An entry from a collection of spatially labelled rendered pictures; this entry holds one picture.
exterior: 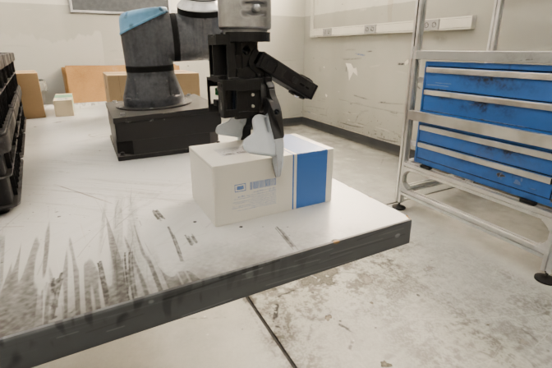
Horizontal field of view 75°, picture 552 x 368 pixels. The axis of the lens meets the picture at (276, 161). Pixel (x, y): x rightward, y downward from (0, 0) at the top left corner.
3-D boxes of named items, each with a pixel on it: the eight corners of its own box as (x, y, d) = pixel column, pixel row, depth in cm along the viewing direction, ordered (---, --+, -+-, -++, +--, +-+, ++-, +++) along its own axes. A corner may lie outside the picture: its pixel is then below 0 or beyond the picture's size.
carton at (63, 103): (57, 108, 154) (55, 94, 152) (74, 107, 156) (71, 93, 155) (55, 117, 134) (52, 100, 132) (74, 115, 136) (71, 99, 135)
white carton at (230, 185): (294, 178, 70) (295, 133, 67) (331, 200, 60) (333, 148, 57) (192, 197, 61) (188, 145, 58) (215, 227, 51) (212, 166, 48)
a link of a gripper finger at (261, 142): (247, 182, 50) (232, 122, 52) (284, 176, 53) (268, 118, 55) (255, 176, 47) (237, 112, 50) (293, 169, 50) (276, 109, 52)
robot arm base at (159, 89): (182, 97, 103) (179, 62, 100) (186, 106, 89) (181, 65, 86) (126, 101, 99) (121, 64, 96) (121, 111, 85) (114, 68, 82)
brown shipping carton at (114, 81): (186, 108, 151) (183, 70, 147) (201, 117, 133) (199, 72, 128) (108, 114, 138) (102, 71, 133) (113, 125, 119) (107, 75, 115)
